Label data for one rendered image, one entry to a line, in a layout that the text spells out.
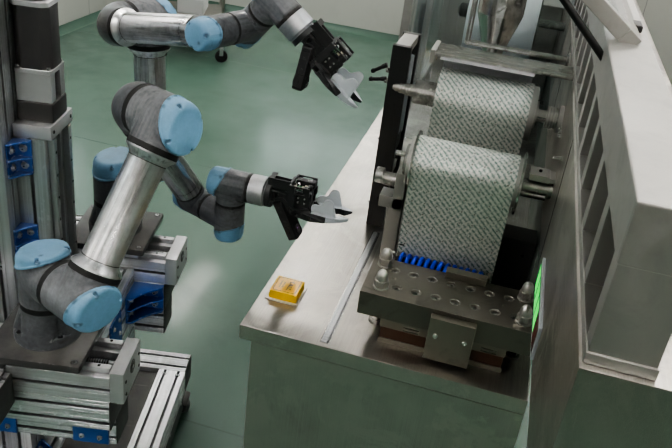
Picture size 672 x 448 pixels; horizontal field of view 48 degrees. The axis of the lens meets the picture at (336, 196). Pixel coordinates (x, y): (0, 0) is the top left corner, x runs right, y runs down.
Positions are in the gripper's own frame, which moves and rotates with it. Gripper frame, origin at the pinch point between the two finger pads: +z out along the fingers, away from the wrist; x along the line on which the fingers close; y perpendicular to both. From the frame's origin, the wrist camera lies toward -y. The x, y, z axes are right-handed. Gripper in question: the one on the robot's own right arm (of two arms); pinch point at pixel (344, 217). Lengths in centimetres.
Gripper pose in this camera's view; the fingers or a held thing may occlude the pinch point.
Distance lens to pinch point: 184.7
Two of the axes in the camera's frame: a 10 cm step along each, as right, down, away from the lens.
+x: 2.6, -4.2, 8.7
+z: 9.6, 2.2, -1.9
